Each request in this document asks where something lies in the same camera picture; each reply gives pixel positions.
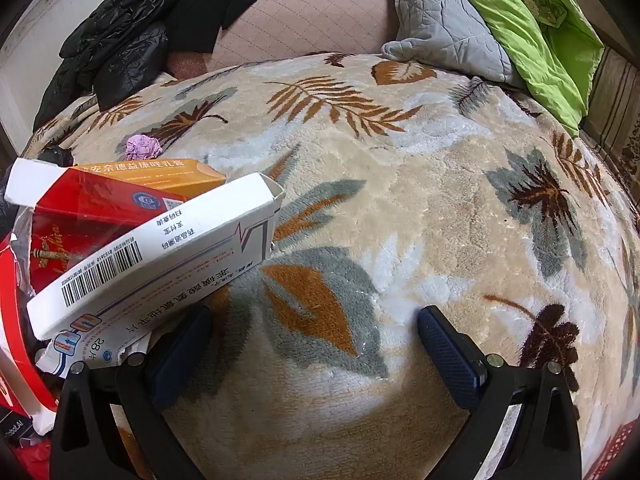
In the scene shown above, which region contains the orange medicine box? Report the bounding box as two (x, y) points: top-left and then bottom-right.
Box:
(72, 158), (228, 206)

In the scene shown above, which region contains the black cloth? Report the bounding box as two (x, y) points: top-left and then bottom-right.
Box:
(165, 0), (326, 53)

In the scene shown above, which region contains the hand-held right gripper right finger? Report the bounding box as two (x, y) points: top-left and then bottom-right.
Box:
(417, 305), (583, 480)

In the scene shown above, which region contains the white medicine box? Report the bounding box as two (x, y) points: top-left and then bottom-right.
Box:
(26, 172), (287, 378)

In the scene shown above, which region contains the green quilt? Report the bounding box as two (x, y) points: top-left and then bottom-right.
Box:
(297, 0), (606, 136)

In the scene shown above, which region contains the pink crumpled paper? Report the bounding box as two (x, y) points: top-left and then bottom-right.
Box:
(122, 134), (163, 161)

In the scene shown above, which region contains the grey quilted pillow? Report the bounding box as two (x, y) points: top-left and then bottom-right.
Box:
(381, 0), (526, 88)

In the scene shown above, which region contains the black puffer jacket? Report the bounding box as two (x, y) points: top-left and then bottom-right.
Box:
(32, 0), (191, 131)

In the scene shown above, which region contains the red torn carton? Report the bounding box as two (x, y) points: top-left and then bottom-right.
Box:
(4, 157), (173, 296)

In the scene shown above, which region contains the leaf printed blanket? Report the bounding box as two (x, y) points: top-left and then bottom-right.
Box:
(20, 50), (640, 480)

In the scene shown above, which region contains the red and white packaging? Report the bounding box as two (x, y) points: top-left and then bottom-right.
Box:
(0, 237), (58, 413)

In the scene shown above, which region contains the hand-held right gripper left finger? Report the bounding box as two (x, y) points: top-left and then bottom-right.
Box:
(50, 305), (216, 480)

